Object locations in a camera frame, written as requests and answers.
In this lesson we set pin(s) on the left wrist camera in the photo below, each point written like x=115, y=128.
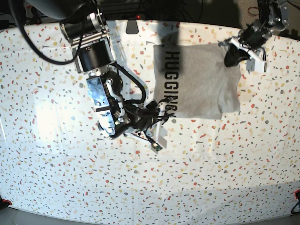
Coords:
x=259, y=66

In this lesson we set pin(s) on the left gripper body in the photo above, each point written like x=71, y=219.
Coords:
x=255, y=35

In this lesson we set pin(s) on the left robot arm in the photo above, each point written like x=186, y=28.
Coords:
x=273, y=15

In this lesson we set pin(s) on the red clamp corner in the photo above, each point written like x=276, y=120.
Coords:
x=297, y=195
x=5, y=203

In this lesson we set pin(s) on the red clamp right corner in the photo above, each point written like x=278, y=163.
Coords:
x=297, y=195

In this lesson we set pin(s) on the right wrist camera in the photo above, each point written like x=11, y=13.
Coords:
x=158, y=143

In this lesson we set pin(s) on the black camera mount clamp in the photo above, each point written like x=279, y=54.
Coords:
x=132, y=27

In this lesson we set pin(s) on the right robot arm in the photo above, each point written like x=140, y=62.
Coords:
x=118, y=97

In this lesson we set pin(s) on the grey T-shirt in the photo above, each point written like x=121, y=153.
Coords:
x=197, y=80

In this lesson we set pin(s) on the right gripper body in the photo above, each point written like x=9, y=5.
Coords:
x=144, y=119

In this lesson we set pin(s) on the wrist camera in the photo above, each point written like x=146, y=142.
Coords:
x=158, y=143
x=259, y=66

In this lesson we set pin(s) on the red clamp left corner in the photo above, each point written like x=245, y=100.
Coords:
x=5, y=203

